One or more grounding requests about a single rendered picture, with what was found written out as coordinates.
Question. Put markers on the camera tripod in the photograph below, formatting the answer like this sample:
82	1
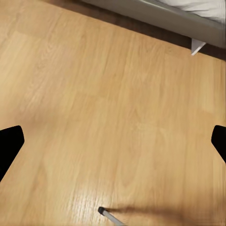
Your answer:
104	212

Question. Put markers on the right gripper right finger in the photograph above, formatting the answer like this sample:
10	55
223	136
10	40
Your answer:
218	139

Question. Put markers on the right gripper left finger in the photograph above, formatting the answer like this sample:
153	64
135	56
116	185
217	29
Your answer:
11	141

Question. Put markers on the bed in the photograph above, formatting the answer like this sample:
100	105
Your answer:
202	20

